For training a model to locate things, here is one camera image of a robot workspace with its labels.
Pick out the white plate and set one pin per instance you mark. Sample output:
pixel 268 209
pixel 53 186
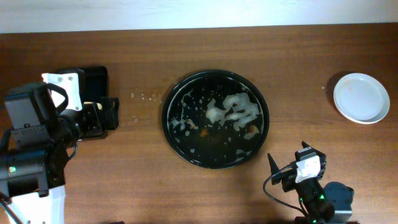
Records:
pixel 362 119

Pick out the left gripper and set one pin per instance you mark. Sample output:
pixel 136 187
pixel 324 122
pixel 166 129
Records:
pixel 94 121

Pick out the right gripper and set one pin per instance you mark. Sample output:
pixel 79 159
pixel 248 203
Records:
pixel 288 178

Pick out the yellow sponge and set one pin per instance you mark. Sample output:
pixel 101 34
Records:
pixel 98 105

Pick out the black round tray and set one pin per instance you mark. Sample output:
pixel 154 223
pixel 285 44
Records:
pixel 215 119

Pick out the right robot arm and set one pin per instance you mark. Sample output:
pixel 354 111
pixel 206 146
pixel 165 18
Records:
pixel 318 204

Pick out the black rectangular tray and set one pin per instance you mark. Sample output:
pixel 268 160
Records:
pixel 92 82

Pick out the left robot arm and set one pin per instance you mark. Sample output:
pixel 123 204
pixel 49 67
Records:
pixel 42 140

